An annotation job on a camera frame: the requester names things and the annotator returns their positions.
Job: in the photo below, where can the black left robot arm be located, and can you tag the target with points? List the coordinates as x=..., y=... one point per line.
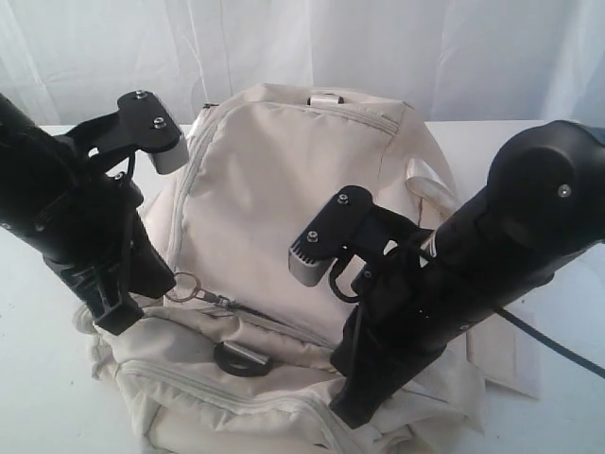
x=101, y=135

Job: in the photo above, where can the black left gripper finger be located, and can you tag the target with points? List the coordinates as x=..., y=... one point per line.
x=148, y=274

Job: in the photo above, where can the key ring zipper pull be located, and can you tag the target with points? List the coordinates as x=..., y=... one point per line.
x=188, y=289

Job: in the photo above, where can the black D-ring buckle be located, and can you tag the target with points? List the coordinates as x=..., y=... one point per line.
x=240, y=361

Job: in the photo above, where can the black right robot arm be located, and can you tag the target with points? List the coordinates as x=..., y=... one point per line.
x=542, y=207

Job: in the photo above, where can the cream strap pad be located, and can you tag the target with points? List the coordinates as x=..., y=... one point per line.
x=505, y=355

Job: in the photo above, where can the cream canvas duffel bag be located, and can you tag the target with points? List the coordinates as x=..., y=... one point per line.
x=262, y=164

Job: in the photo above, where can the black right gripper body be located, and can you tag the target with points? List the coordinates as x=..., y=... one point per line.
x=376, y=355

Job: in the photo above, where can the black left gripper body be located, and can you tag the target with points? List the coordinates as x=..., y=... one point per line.
x=79, y=219

